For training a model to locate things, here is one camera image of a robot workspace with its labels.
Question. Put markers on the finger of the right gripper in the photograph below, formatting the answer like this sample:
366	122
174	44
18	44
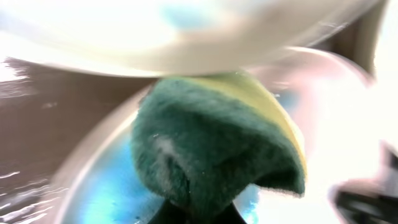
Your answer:
361	202

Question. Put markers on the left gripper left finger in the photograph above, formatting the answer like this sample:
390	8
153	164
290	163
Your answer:
169	213

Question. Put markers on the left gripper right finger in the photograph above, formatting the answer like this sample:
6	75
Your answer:
229	215

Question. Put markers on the green yellow sponge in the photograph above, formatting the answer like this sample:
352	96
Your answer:
200	141

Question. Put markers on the white plate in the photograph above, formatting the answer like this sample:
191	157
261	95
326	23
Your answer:
341	112
154	38

